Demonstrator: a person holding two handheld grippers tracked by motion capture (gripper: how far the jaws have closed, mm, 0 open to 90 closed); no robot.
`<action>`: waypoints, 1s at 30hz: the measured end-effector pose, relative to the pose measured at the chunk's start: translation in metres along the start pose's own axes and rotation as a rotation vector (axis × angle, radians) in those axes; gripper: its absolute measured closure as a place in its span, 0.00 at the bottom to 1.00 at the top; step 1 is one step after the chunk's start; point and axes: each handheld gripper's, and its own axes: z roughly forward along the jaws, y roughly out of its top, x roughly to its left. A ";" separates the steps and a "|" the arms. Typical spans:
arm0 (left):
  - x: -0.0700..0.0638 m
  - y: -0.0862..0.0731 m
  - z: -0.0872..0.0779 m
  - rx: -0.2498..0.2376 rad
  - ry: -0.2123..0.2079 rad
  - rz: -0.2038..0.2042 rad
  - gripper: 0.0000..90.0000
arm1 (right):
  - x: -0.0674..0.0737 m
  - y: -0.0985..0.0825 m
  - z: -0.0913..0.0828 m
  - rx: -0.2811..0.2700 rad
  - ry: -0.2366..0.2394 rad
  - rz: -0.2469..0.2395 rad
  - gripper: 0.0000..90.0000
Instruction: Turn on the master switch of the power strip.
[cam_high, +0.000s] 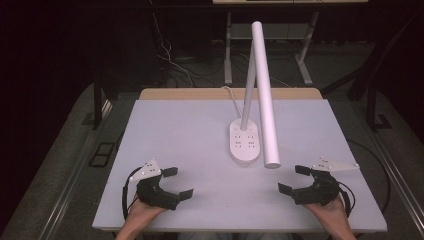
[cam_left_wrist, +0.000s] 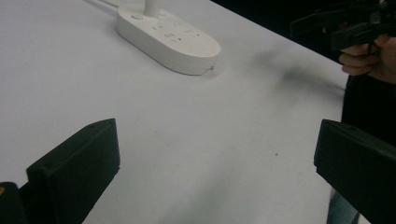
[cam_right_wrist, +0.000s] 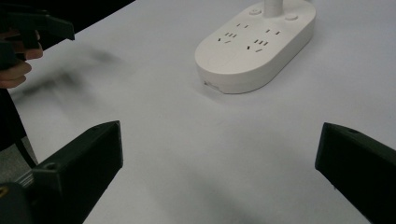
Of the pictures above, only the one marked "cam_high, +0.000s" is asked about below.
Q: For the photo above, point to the person's right hand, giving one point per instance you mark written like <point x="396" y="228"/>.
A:
<point x="331" y="213"/>

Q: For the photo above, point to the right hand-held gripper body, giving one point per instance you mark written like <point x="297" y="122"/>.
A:
<point x="325" y="193"/>

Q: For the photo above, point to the metal floor rail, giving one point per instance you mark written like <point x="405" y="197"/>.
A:
<point x="71" y="180"/>
<point x="396" y="173"/>

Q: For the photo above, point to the black metal stand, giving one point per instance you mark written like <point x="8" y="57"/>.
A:
<point x="371" y="100"/>
<point x="97" y="103"/>

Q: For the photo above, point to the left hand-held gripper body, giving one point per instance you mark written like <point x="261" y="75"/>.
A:
<point x="146" y="191"/>

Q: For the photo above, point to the black floor frame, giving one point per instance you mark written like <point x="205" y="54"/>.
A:
<point x="101" y="155"/>

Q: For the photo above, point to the grey metal desk frame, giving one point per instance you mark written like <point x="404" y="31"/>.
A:
<point x="228" y="60"/>

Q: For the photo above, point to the white desk lamp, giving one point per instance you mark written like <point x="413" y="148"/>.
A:
<point x="265" y="100"/>

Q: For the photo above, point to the person's left hand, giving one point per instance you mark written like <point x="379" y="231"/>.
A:
<point x="141" y="213"/>

